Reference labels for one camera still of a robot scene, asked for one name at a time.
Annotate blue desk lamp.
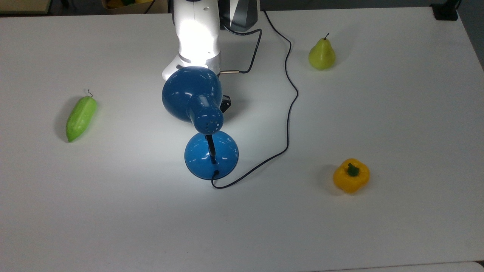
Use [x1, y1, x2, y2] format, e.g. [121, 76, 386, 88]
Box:
[162, 66, 239, 180]

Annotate yellow-green pear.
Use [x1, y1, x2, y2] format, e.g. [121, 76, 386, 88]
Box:
[308, 33, 336, 71]

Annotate green cucumber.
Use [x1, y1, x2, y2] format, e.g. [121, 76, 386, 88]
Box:
[66, 90, 98, 143]

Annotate yellow bell pepper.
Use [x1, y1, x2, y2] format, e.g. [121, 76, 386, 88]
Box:
[333, 158, 370, 194]

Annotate wooden board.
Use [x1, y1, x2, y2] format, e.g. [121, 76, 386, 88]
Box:
[0, 0, 52, 15]

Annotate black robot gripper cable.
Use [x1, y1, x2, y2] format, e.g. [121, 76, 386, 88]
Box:
[219, 25, 262, 74]

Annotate black lamp power cable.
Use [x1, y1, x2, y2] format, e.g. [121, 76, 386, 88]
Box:
[211, 11, 299, 189]

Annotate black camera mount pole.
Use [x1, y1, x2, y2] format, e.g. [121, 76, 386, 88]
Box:
[430, 0, 461, 21]

